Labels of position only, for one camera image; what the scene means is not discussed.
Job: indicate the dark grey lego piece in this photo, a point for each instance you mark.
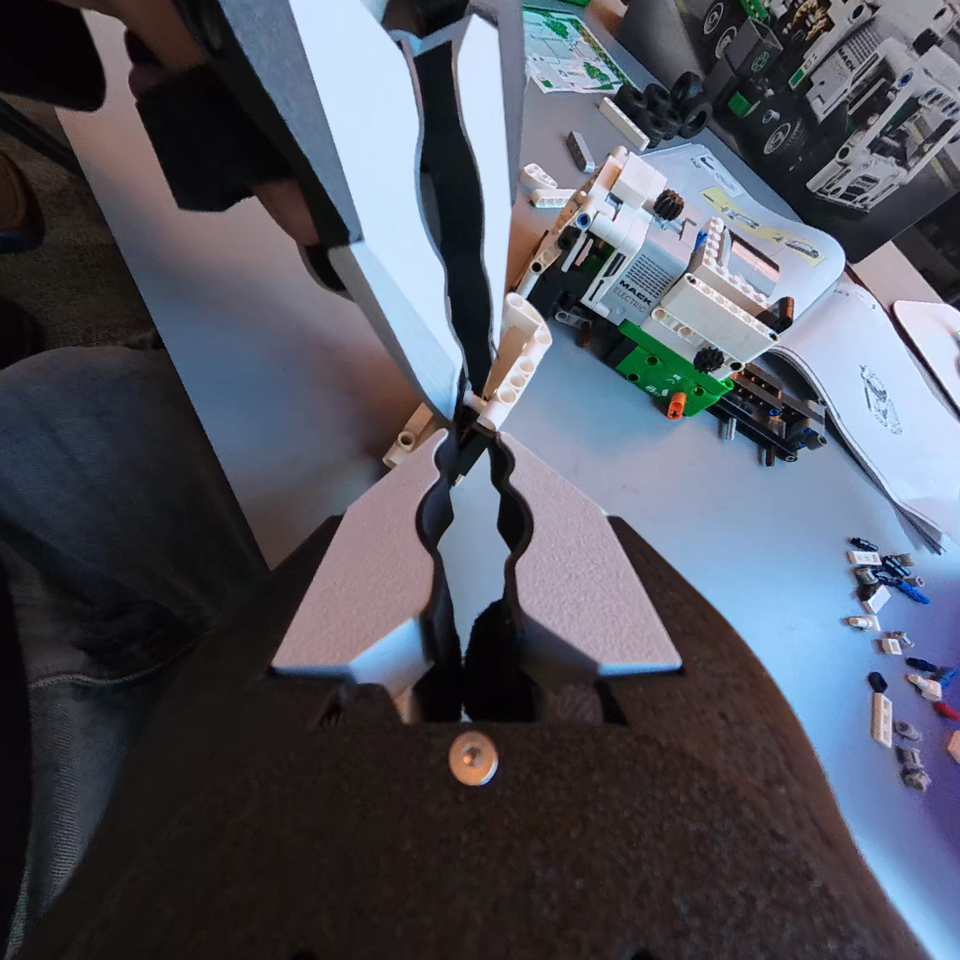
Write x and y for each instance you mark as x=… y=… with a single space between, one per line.
x=581 y=151

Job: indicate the white straight lego liftarm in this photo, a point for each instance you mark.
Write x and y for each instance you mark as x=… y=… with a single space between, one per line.
x=553 y=198

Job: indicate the pile of small lego parts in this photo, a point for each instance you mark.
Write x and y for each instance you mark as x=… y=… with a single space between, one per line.
x=900 y=637

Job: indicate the person's leg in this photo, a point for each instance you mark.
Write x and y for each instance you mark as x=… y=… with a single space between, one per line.
x=112 y=487

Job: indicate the pile of black lego tyres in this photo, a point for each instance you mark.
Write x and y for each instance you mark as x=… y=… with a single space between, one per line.
x=667 y=109

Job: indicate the white lego beam assembly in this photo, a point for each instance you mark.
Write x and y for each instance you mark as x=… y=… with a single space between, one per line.
x=521 y=352

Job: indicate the green white sticker sheet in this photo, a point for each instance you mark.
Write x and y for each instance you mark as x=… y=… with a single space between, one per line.
x=570 y=52

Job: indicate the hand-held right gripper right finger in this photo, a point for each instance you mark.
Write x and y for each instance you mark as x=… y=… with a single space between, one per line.
x=592 y=592

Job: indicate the white green lego truck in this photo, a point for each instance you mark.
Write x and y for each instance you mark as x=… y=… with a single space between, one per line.
x=645 y=285

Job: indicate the open lego instruction booklet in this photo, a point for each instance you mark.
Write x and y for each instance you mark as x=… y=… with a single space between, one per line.
x=862 y=390

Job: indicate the long white lego plate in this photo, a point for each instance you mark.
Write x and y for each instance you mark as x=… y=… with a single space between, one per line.
x=622 y=124

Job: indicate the dark lego set box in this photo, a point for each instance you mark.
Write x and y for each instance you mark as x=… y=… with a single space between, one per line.
x=862 y=112

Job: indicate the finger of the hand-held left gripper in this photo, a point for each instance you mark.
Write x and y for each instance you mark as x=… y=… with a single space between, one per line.
x=352 y=112
x=495 y=112

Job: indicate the person's left hand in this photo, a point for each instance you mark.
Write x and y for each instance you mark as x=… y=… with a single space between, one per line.
x=195 y=142

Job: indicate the white stand base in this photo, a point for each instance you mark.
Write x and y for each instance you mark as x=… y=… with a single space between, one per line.
x=934 y=345

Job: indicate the white rounded lego liftarm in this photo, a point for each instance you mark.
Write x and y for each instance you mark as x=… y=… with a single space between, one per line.
x=540 y=175

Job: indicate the small white lego connector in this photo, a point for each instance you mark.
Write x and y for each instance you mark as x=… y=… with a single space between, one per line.
x=480 y=405

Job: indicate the white lego frame piece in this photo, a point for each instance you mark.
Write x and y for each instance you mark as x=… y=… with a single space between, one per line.
x=405 y=446

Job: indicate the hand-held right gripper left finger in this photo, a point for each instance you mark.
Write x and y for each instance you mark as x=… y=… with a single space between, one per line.
x=360 y=592

